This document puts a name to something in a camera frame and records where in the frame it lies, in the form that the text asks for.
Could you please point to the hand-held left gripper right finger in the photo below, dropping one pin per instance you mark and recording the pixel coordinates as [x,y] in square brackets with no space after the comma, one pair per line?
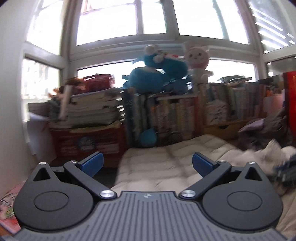
[203,163]

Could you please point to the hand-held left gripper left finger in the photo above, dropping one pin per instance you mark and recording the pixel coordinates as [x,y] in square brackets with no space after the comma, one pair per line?
[92,162]

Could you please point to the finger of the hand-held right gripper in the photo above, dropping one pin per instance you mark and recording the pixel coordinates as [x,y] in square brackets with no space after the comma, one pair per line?
[286,170]

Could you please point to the brown shirt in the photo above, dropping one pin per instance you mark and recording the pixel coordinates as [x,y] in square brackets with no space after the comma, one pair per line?
[270,132]

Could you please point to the cream quilted jacket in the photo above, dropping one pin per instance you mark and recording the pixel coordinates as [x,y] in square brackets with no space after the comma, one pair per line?
[161,162]

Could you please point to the purple shirt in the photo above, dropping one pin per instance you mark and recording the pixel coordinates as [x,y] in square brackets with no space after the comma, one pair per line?
[253,125]

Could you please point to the red plastic crate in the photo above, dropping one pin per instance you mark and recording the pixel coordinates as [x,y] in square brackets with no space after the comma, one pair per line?
[87,143]

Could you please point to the wooden drawer box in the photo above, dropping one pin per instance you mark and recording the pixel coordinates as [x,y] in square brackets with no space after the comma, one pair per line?
[224,131]

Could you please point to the white colourful printed box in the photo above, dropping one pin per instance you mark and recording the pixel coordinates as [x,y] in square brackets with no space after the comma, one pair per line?
[216,113]

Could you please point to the white board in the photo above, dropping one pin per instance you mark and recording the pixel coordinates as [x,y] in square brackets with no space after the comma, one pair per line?
[39,136]

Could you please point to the row of tall picture books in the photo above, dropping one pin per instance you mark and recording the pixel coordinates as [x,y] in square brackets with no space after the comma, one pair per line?
[166,115]

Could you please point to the blue round plush ball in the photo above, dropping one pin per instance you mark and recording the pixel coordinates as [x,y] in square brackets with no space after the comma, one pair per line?
[148,138]

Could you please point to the pink folder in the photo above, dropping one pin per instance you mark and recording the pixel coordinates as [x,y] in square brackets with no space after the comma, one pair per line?
[274,104]

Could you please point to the row of thin paperback books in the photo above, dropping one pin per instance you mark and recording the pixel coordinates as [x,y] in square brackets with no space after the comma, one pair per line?
[242,102]

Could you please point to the brown haired doll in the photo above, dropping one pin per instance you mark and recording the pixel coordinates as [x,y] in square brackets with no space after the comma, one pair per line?
[67,92]

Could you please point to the red gift bag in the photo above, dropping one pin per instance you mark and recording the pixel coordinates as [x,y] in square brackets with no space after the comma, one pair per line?
[291,92]

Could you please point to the red mesh basket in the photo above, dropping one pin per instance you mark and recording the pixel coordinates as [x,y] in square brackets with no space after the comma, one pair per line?
[97,82]

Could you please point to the pile of green flat books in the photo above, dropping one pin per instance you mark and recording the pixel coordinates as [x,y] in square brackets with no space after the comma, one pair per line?
[233,79]

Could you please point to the cartoon jigsaw puzzle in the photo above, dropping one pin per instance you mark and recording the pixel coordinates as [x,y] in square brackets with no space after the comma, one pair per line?
[9,206]

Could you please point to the pink white rabbit plush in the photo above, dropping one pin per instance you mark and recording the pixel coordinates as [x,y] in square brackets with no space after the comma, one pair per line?
[196,60]

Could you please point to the white window frame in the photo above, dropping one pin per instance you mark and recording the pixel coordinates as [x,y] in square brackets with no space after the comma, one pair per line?
[67,46]

